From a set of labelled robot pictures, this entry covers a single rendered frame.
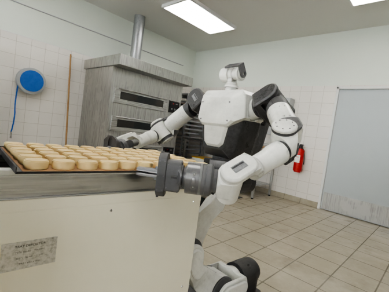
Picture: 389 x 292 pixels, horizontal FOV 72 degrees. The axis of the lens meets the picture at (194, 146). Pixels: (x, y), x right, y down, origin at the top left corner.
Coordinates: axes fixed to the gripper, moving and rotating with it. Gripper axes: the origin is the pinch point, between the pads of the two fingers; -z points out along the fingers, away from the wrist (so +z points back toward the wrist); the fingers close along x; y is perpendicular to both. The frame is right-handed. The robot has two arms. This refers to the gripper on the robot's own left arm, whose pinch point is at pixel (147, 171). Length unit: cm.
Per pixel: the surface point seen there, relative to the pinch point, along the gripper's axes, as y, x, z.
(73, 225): 9.9, -14.0, -14.8
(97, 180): 5.2, -3.0, -11.8
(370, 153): -351, 10, 265
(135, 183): -3.1, -4.5, -3.7
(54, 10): -352, 175, -257
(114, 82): -336, 70, -140
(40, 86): -332, 49, -256
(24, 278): 16.7, -24.9, -21.5
